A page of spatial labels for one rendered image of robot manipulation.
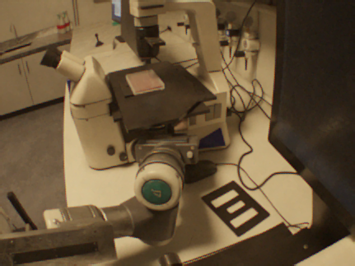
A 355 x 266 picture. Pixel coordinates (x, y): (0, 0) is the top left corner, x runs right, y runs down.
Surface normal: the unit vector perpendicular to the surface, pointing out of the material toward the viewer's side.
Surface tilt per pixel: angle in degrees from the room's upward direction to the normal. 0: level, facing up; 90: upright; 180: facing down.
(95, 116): 90
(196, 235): 0
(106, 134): 90
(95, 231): 63
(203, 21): 90
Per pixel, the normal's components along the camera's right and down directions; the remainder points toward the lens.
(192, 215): -0.04, -0.81
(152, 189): -0.10, 0.20
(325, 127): -0.93, 0.27
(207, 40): 0.35, 0.54
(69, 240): 0.58, 0.00
